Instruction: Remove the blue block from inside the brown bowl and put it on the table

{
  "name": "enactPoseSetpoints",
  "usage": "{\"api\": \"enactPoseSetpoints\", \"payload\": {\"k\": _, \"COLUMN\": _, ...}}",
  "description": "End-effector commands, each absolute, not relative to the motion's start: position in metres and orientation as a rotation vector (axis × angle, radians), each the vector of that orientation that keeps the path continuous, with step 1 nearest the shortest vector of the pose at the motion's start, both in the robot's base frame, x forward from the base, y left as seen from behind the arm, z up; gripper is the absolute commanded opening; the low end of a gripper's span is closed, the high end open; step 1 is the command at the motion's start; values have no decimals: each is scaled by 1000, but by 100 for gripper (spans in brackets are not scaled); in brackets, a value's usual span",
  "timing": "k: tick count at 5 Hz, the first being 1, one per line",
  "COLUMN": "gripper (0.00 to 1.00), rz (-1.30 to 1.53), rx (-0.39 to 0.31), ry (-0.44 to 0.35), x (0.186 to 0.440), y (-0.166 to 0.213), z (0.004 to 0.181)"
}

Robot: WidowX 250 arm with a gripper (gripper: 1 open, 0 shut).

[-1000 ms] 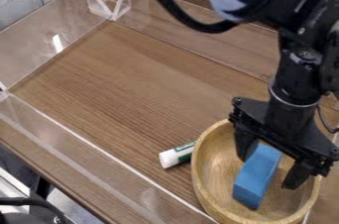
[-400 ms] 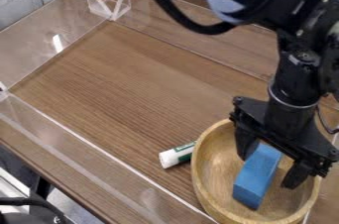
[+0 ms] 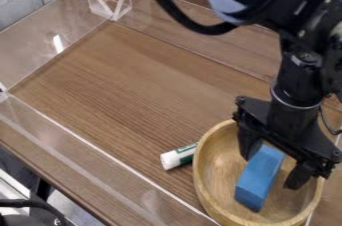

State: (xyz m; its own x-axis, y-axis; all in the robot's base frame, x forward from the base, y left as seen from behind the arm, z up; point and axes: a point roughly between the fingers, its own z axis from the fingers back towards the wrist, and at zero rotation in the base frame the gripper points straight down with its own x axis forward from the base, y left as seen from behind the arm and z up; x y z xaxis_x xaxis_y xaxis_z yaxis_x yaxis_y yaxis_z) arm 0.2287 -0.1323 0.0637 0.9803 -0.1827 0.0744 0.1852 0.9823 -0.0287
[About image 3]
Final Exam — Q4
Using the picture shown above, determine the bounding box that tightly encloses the blue rectangular block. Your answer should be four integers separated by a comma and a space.
234, 145, 285, 212

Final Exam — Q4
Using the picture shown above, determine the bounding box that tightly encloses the clear acrylic barrier wall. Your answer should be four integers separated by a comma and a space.
0, 0, 342, 226

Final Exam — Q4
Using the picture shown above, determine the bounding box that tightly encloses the brown wooden bowl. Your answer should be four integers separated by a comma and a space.
193, 120, 324, 226

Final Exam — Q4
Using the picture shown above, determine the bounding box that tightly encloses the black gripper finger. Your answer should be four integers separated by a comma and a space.
285, 161, 316, 190

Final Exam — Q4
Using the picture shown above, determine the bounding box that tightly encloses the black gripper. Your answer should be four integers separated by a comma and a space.
233, 96, 342, 179

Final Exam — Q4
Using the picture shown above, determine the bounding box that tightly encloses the black cable loop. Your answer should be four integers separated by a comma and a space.
0, 199, 69, 226

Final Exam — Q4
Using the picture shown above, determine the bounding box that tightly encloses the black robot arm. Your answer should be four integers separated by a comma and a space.
155, 0, 342, 190

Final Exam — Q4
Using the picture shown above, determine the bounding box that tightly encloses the white green glue stick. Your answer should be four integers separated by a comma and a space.
161, 143, 198, 170

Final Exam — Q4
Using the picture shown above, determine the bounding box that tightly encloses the black metal stand base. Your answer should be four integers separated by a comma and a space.
0, 203, 75, 226

